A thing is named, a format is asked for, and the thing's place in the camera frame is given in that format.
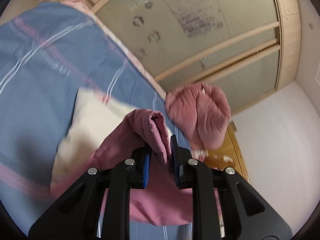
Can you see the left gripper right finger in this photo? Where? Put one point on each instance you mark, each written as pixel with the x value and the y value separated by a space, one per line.
pixel 225 195

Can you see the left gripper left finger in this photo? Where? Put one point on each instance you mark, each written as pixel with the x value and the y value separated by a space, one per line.
pixel 75 214

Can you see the pink and white jacket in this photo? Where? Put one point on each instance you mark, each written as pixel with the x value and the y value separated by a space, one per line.
pixel 104 132

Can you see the brown plush toy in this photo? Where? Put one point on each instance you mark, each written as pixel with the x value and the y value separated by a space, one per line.
pixel 219 162

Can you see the wooden headboard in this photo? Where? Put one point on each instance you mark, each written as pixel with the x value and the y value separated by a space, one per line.
pixel 230 147

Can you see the pink quilted blanket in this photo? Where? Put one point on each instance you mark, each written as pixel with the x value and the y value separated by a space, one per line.
pixel 201 112

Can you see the blue plaid bed sheet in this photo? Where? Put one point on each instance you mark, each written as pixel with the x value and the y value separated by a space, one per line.
pixel 47 54

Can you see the frosted glass wardrobe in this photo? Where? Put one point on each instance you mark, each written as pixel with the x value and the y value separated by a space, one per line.
pixel 250 48

